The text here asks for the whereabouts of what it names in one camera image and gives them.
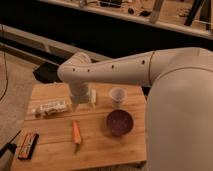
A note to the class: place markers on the white wrapped package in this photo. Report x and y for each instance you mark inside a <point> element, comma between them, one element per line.
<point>49,108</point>

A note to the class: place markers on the black floor object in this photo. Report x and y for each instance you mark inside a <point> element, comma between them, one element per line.
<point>46,73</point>

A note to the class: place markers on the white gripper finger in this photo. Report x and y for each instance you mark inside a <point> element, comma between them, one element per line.
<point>74,106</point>
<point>92,105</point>

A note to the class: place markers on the black tool at corner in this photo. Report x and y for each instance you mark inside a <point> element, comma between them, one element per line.
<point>7,151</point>

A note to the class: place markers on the white rectangular block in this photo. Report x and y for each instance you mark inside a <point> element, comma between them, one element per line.
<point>93,96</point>

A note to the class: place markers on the orange carrot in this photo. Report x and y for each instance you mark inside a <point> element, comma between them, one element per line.
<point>76,133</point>

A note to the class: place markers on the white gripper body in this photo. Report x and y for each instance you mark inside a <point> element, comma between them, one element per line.
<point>79,93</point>

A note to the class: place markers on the dark purple ceramic bowl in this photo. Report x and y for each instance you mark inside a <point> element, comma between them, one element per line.
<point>119,122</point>

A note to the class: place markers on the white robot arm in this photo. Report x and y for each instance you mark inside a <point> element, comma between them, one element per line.
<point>179,112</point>

